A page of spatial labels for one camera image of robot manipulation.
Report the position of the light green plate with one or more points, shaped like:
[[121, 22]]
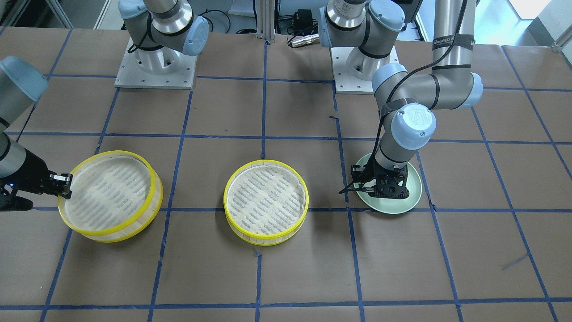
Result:
[[393, 206]]

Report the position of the yellow steamer basket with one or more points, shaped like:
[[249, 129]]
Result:
[[114, 196], [265, 202]]

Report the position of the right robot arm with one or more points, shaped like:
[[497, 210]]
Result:
[[166, 37]]

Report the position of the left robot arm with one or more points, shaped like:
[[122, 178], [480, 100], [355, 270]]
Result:
[[406, 100]]

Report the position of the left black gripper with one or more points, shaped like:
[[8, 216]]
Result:
[[358, 173]]

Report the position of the black power adapter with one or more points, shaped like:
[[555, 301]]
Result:
[[302, 20]]

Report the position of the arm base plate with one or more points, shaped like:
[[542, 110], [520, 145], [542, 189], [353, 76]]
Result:
[[161, 69], [353, 70]]

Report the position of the aluminium frame post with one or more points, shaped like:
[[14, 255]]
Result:
[[265, 14]]

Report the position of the silver cylindrical connector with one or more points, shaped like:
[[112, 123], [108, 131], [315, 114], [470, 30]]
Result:
[[303, 40]]

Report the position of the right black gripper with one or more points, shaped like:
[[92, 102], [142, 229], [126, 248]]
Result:
[[27, 172]]

